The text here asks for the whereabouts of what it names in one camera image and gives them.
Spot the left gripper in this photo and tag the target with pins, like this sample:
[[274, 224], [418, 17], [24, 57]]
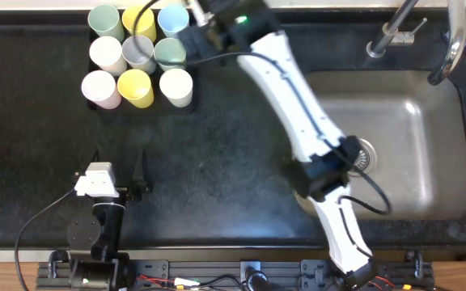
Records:
[[128, 194]]

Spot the pink cup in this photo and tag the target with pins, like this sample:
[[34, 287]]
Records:
[[99, 87]]

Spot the yellow cup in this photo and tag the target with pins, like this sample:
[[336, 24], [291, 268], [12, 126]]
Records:
[[135, 85], [146, 26]]

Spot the white cup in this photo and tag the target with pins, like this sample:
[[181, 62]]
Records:
[[175, 85], [105, 52]]

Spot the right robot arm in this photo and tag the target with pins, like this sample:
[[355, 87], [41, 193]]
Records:
[[293, 101]]

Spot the grey cup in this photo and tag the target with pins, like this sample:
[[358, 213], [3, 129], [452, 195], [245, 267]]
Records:
[[138, 54]]

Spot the black tray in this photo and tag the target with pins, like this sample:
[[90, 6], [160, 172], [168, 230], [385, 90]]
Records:
[[190, 68]]

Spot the green cup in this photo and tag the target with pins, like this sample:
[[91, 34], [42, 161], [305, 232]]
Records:
[[104, 21], [168, 52]]

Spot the blue cup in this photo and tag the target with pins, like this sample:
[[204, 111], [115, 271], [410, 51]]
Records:
[[172, 20]]

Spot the steel sink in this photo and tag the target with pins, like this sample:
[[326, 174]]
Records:
[[427, 133]]

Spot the steel tap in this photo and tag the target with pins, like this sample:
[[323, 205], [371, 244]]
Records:
[[455, 44]]

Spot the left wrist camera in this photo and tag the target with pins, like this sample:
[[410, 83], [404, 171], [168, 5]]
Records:
[[97, 180]]

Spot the mounting rail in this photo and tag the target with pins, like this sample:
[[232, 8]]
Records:
[[217, 268]]

